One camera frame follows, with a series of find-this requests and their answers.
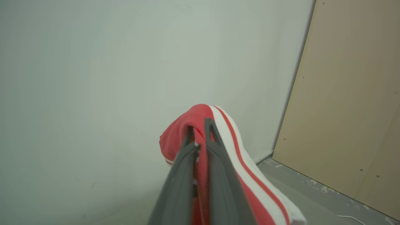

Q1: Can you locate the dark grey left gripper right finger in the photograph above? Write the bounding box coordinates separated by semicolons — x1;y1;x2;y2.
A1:
204;118;257;225

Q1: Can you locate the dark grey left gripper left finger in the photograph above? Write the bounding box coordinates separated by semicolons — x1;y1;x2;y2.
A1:
147;126;201;225

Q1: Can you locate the red white sleeveless jersey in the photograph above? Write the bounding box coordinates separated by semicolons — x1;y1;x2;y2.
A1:
159;104;307;225

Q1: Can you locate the thin white floor cable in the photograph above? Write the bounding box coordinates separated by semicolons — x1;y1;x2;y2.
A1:
337;214;367;225

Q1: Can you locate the beige wooden wall panel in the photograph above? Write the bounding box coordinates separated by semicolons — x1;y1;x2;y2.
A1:
272;0;400;221

